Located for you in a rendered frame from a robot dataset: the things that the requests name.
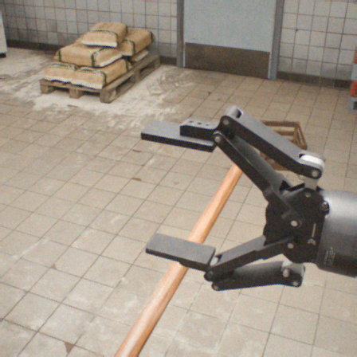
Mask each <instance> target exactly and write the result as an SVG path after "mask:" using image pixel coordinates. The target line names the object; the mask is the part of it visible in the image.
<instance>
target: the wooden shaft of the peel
mask: <svg viewBox="0 0 357 357"><path fill-rule="evenodd" d="M242 173H243V172H242V170H241V169H240V168H239V167H237V166H236V165H235V164H233V166H232V167H231V168H230V169H229V171H228V173H227V174H226V176H225V179H224V181H223V182H222V184H221V185H220V187H219V188H218V190H217V191H216V193H215V194H214V196H213V197H212V199H211V201H210V203H209V204H208V206H207V207H206V208H205V210H204V211H203V214H202V216H201V217H200V219H199V221H198V223H197V224H196V226H195V227H194V228H193V230H192V231H191V233H190V235H189V237H188V238H187V241H192V242H196V243H199V244H202V243H204V241H205V240H206V237H207V236H208V234H209V232H210V230H211V229H212V227H213V226H214V224H215V222H216V221H217V219H218V217H219V215H220V213H221V212H222V210H223V207H224V205H225V204H226V202H227V200H228V198H229V197H230V195H231V193H232V192H233V189H234V187H235V186H236V185H237V183H238V181H239V179H240V178H241V176H242ZM188 269H189V268H187V267H183V266H181V265H180V264H179V262H177V261H173V262H172V264H171V266H170V267H169V269H168V270H167V271H166V273H165V274H164V276H163V279H162V280H161V282H160V283H159V285H158V286H157V288H156V290H155V291H154V293H152V295H151V297H150V300H149V301H148V303H147V304H146V305H145V307H144V309H143V311H142V312H141V313H140V314H139V316H138V319H137V321H136V322H135V323H134V325H133V326H132V328H131V329H130V331H129V332H128V334H127V337H125V339H124V341H123V342H122V344H120V346H119V348H118V351H117V352H116V353H115V355H114V356H113V357H139V355H140V353H141V352H142V349H143V347H144V346H145V344H146V342H147V340H148V339H149V338H150V336H151V334H152V332H153V330H154V328H155V326H156V324H157V323H158V322H159V320H160V318H161V316H162V315H163V313H164V312H165V310H166V307H167V305H168V304H169V303H170V301H171V298H172V297H173V295H174V294H175V292H176V291H177V289H178V287H179V285H180V284H181V281H182V279H183V278H184V276H185V274H186V272H187V271H188Z"/></svg>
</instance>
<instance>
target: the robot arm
mask: <svg viewBox="0 0 357 357"><path fill-rule="evenodd" d="M140 138H141V140H145V141H150V142H154V143H161V144H163V143H165V144H170V145H175V146H179V147H186V148H190V149H195V150H200V151H206V152H211V153H212V152H213V150H214V148H215V147H216V146H218V147H219V148H220V149H221V150H222V151H223V152H224V154H225V155H226V156H227V157H228V158H229V159H230V160H231V161H232V162H233V163H234V164H235V165H236V166H237V167H239V168H240V169H241V170H242V172H243V173H244V174H245V175H246V176H247V177H248V178H249V179H250V180H251V181H252V182H253V183H254V184H255V185H256V186H257V188H258V189H259V190H260V191H261V192H262V194H263V197H264V199H265V200H266V201H267V202H268V205H267V207H266V210H265V218H266V223H265V227H264V229H263V235H261V236H259V237H255V238H254V239H251V240H250V241H247V242H245V243H242V244H240V245H237V246H235V247H233V248H232V249H228V250H226V251H224V252H222V253H219V254H218V255H215V253H216V247H214V246H211V245H205V244H199V243H196V242H192V241H187V240H183V239H181V238H177V237H172V236H168V235H165V234H161V233H155V235H154V237H153V238H152V239H151V240H150V242H149V243H147V245H146V247H145V253H146V254H149V255H152V256H156V257H161V258H164V259H169V260H172V261H177V262H179V264H180V265H181V266H183V267H187V268H190V269H195V270H198V271H203V272H205V273H204V275H203V277H204V279H205V280H206V281H208V282H210V281H213V283H212V285H211V287H212V289H213V290H214V291H216V292H221V291H227V290H234V289H239V288H252V287H260V286H267V285H275V284H280V285H285V286H289V287H293V288H299V287H300V286H301V284H302V280H303V278H304V273H305V266H304V263H313V264H314V265H316V267H317V268H318V269H319V270H322V271H327V272H330V273H335V274H339V275H341V276H345V277H353V278H356V277H357V194H353V193H349V192H346V191H341V190H325V189H323V188H322V187H320V186H318V185H317V183H318V181H319V179H320V178H321V177H322V175H323V169H324V165H325V163H326V160H325V158H324V157H323V156H322V155H317V154H314V153H311V152H309V151H303V150H302V149H300V148H299V147H298V146H296V145H295V144H293V143H292V142H291V141H289V140H287V139H286V138H285V137H283V136H282V135H279V134H278V133H276V132H275V131H274V130H272V129H271V128H269V127H267V126H266V125H265V124H263V123H262V122H261V121H259V120H257V119H256V118H254V117H253V116H252V115H249V114H248V113H246V112H244V111H243V110H241V109H240V108H239V107H237V106H235V105H232V106H230V107H229V108H228V109H227V110H226V111H225V112H224V113H223V115H222V116H221V119H220V123H217V124H215V123H210V122H205V121H200V120H192V119H189V120H185V121H184V122H183V123H182V124H170V123H165V122H161V121H156V120H153V121H152V122H151V123H150V124H149V125H147V126H146V127H145V128H144V129H143V130H142V131H141V132H140ZM252 146H253V147H255V148H256V149H257V150H259V151H261V152H262V153H264V154H265V155H267V156H268V157H269V158H270V159H272V160H273V161H275V162H276V163H278V164H280V165H281V166H282V167H283V168H286V169H288V170H290V171H292V172H294V173H295V174H296V176H297V177H298V179H299V180H300V181H304V182H303V183H301V184H296V185H295V186H293V185H292V184H291V183H290V182H289V181H288V180H287V179H286V178H285V177H284V176H283V174H281V173H280V172H276V171H275V170H274V169H273V168H272V167H271V166H270V165H269V164H268V163H267V162H266V161H265V160H264V159H263V158H262V157H261V156H260V155H259V154H258V153H257V151H256V150H255V149H254V148H253V147H252ZM279 191H280V192H279ZM280 254H283V255H284V256H285V257H286V258H287V260H285V261H270V262H264V263H258V264H251V263H253V262H255V261H259V260H260V259H262V260H263V261H266V260H268V259H270V258H273V257H275V256H278V255H280ZM214 255H215V256H214ZM249 264H251V265H249Z"/></svg>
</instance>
